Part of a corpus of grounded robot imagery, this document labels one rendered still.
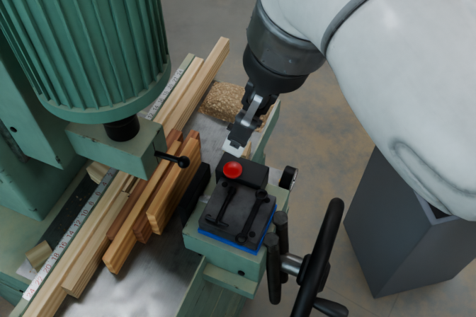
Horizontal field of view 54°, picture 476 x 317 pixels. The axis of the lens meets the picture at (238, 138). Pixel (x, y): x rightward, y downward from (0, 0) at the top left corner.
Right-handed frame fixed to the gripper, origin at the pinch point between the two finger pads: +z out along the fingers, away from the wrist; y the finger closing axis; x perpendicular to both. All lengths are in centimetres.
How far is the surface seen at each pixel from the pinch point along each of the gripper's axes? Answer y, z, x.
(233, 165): -0.5, 8.4, 1.3
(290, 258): 2.3, 24.3, 18.3
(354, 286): -31, 99, 60
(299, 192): -59, 106, 31
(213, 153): -8.8, 22.4, -3.0
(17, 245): 19, 40, -28
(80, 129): 5.2, 10.2, -22.2
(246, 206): 4.1, 9.8, 5.9
